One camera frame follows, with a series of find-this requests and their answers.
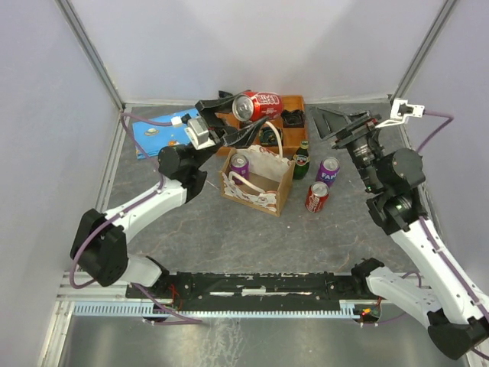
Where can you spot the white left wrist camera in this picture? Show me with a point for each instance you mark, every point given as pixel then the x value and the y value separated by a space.
pixel 196 129

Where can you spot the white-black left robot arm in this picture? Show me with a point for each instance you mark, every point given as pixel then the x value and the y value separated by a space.
pixel 100 244

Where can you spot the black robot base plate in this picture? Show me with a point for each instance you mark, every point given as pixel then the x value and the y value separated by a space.
pixel 189 290

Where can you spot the black rolled sock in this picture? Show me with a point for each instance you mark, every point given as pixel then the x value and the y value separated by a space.
pixel 293 119

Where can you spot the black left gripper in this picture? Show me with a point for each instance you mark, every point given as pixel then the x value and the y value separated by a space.
pixel 219 128

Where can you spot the wooden compartment tray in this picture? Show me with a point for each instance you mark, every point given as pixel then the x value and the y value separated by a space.
pixel 292 130

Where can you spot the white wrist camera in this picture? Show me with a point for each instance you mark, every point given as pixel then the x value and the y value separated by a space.
pixel 196 129
pixel 400 112

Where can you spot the dark patterned rolled sock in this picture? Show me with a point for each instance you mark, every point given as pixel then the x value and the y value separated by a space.
pixel 224 95

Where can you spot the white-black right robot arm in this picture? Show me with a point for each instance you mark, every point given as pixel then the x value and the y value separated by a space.
pixel 453 309

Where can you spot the white slotted cable duct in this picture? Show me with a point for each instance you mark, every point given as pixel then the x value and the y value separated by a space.
pixel 337 309

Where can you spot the blue space-print cloth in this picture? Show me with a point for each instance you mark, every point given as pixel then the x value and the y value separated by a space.
pixel 154 137

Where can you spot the green glass bottle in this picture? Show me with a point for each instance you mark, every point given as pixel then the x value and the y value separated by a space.
pixel 302 161

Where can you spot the red cola can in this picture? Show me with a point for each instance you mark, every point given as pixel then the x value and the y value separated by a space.
pixel 317 195
pixel 251 106

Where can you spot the burlap canvas tote bag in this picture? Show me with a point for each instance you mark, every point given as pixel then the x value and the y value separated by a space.
pixel 270 178

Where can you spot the purple soda can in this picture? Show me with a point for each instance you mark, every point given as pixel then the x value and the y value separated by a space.
pixel 240 165
pixel 328 171

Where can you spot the blue-green rolled sock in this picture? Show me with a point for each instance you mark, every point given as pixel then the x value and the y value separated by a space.
pixel 267 137

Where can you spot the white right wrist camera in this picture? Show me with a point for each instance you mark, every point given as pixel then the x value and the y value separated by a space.
pixel 400 112

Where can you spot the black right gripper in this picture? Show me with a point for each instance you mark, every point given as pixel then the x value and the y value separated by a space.
pixel 328 122

